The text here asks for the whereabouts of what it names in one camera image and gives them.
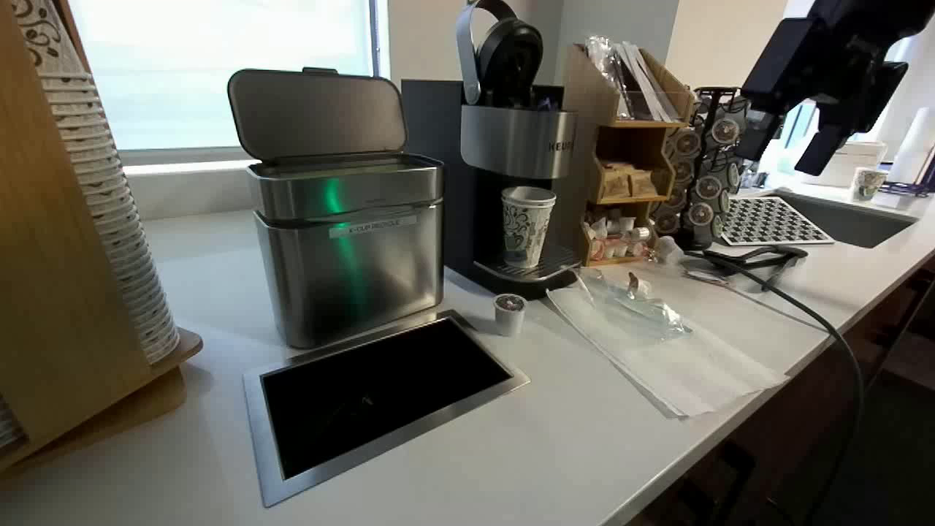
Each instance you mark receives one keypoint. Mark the black coffee pod carousel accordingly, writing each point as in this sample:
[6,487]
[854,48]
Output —
[705,184]

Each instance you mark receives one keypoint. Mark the steel sink basin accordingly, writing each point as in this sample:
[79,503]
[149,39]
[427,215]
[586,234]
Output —
[858,222]

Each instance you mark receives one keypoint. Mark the wooden condiment organizer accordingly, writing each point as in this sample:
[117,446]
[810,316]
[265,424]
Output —
[583,146]

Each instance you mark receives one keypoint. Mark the clear plastic zip bag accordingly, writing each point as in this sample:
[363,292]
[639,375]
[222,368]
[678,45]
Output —
[633,308]

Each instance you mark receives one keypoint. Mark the window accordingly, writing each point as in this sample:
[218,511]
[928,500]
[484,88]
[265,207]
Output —
[215,67]

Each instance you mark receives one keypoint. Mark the black white patterned mat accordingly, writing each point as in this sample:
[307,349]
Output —
[770,222]

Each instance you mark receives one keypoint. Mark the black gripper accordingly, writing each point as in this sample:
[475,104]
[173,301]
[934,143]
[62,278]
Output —
[864,88]

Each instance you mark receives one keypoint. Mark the small white printed cup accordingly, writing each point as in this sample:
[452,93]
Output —
[870,183]

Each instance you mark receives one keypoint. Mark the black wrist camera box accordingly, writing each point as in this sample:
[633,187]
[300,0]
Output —
[779,60]

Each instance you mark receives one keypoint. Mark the stainless steel lidded bin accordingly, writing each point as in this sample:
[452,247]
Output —
[341,272]

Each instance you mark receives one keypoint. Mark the stack of printed paper cups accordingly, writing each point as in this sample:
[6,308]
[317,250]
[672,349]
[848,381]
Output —
[106,193]

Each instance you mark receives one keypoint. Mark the printed white paper cup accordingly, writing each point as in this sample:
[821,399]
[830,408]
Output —
[528,228]

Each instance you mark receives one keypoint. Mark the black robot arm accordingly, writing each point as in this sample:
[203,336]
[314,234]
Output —
[878,18]

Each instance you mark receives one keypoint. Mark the wooden cup dispenser stand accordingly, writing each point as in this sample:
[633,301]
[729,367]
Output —
[40,292]

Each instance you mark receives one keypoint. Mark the black steel-framed counter hatch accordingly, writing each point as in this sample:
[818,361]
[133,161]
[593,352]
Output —
[380,390]

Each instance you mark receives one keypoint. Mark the foil sachet packets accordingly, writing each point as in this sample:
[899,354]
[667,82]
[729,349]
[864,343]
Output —
[633,76]

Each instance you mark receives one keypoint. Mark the black silver coffee maker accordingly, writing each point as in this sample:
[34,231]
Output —
[516,140]

